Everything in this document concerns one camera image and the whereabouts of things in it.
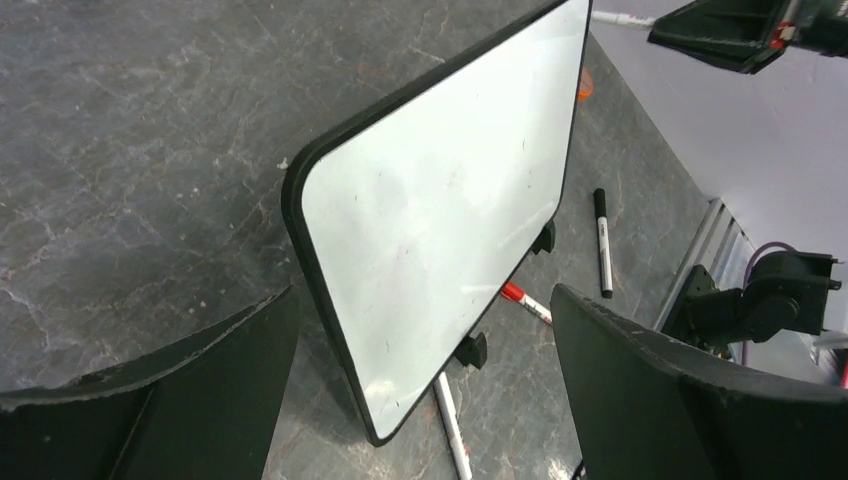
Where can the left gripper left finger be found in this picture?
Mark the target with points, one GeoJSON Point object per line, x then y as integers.
{"type": "Point", "coordinates": [204, 407]}

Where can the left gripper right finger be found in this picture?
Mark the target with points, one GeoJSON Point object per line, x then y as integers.
{"type": "Point", "coordinates": [647, 406]}

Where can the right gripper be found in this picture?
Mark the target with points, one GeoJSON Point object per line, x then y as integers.
{"type": "Point", "coordinates": [745, 36]}

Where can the white whiteboard black frame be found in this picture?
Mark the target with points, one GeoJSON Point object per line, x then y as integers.
{"type": "Point", "coordinates": [409, 217]}

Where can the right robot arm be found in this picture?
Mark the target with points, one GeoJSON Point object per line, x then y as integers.
{"type": "Point", "coordinates": [784, 290]}

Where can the metal whiteboard stand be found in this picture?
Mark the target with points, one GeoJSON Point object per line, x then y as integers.
{"type": "Point", "coordinates": [474, 350]}

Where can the red cap marker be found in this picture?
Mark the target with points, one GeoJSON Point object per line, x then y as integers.
{"type": "Point", "coordinates": [517, 295]}

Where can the purple cap marker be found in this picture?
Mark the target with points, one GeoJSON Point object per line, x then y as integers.
{"type": "Point", "coordinates": [449, 417]}

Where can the black cap marker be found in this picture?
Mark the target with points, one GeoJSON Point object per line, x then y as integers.
{"type": "Point", "coordinates": [605, 264]}

